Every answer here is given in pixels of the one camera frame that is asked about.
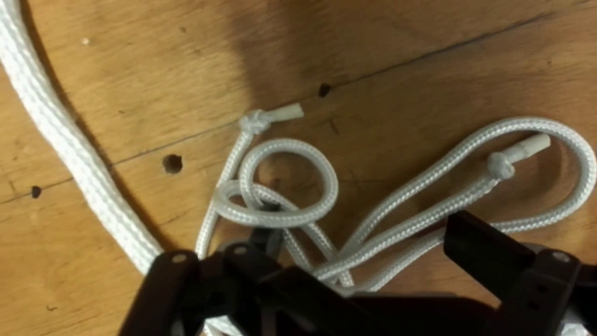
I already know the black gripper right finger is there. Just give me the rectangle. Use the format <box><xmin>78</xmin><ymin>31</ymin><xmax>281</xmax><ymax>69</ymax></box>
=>
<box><xmin>442</xmin><ymin>209</ymin><xmax>597</xmax><ymax>336</ymax></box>

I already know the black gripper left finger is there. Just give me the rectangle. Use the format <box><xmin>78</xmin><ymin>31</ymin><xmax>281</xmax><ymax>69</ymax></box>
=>
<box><xmin>119</xmin><ymin>225</ymin><xmax>412</xmax><ymax>336</ymax></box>

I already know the thin white cord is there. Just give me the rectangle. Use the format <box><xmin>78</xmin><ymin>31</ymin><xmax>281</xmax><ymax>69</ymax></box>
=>
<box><xmin>193</xmin><ymin>100</ymin><xmax>597</xmax><ymax>300</ymax></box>

